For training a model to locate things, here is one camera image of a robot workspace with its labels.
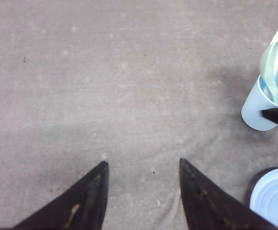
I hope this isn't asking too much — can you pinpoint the mint green plastic spoon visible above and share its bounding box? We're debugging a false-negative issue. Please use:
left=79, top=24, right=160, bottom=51
left=259, top=42, right=278, bottom=104

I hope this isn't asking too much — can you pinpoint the light blue plastic cup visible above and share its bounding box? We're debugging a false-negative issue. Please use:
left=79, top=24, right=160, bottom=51
left=241, top=71, right=278, bottom=131

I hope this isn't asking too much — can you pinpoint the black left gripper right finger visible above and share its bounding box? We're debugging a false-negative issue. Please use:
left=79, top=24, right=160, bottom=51
left=179, top=158, right=277, bottom=230

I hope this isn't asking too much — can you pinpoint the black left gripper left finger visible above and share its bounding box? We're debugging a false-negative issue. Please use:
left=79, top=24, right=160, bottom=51
left=13, top=161, right=109, bottom=230

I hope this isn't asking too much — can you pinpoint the blue plastic plate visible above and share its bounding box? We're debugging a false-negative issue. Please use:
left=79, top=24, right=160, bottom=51
left=249, top=168, right=278, bottom=227

